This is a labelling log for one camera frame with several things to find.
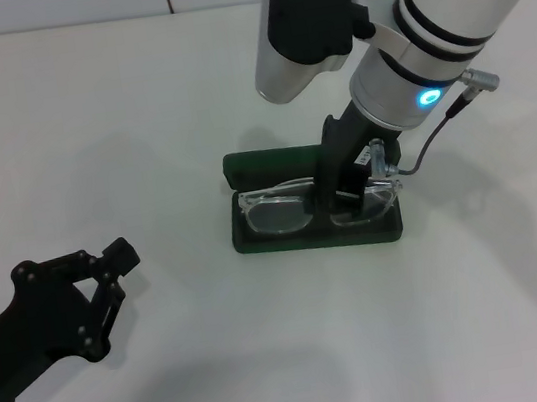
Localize silver right wrist connector stub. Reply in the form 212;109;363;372
364;135;402;183

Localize green glasses case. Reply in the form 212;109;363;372
218;129;408;268

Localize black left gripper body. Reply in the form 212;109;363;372
0;250;113;402

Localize clear transparent glasses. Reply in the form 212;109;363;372
235;163;408;243

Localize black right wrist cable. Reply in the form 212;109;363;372
381;64;515;179

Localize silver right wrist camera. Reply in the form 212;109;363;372
241;0;383;110

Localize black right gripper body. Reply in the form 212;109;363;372
309;94;408;202

